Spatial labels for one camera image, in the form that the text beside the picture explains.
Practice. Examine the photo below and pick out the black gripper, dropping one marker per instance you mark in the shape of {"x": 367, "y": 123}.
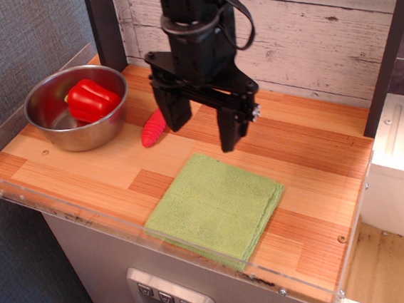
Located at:
{"x": 200, "y": 66}

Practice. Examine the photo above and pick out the green cloth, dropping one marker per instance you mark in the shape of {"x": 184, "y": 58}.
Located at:
{"x": 215, "y": 210}

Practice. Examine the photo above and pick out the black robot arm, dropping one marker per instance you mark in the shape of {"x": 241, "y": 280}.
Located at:
{"x": 192, "y": 12}

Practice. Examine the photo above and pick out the clear acrylic edge guard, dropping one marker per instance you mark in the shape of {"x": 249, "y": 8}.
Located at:
{"x": 305, "y": 245}

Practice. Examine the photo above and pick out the red toy bell pepper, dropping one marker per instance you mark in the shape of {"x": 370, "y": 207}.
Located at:
{"x": 90, "y": 102}

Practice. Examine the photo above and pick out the stainless steel bowl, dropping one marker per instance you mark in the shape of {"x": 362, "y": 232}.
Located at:
{"x": 46, "y": 109}

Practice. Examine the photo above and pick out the grey toy fridge cabinet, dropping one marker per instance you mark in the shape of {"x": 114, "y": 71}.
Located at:
{"x": 101, "y": 261}

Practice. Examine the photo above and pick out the white toy sink unit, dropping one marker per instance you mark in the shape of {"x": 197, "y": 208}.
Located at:
{"x": 397, "y": 168}

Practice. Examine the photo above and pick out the red-handled metal fork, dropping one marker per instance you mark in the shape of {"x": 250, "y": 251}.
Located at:
{"x": 153, "y": 128}

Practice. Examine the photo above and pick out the dark left vertical post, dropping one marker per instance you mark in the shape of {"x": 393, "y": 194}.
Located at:
{"x": 106, "y": 33}

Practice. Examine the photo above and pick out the dark vertical post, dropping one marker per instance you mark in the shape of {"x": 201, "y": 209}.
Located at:
{"x": 106, "y": 33}
{"x": 390, "y": 54}

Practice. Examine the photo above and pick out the dark right vertical post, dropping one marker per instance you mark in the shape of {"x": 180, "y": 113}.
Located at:
{"x": 390, "y": 54}

